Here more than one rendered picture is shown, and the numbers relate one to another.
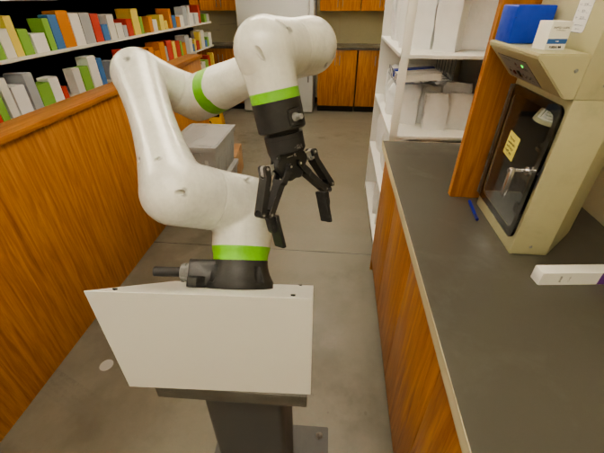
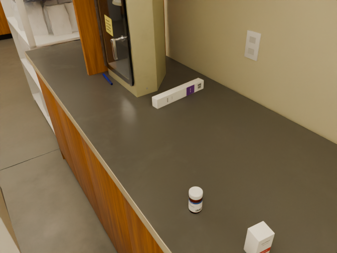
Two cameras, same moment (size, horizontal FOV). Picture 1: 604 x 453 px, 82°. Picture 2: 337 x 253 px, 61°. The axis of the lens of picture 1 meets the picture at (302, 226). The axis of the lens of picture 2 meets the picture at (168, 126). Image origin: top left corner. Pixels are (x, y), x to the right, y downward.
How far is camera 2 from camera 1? 0.16 m
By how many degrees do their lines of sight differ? 31
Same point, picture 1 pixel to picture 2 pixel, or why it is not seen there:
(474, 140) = (87, 29)
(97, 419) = not seen: outside the picture
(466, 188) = (97, 66)
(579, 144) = (141, 12)
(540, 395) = (174, 167)
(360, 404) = not seen: outside the picture
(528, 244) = (144, 87)
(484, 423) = (149, 199)
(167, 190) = not seen: outside the picture
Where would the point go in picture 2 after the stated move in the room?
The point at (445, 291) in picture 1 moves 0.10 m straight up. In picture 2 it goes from (104, 136) to (99, 113)
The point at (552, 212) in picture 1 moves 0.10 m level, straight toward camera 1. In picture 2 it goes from (148, 61) to (146, 70)
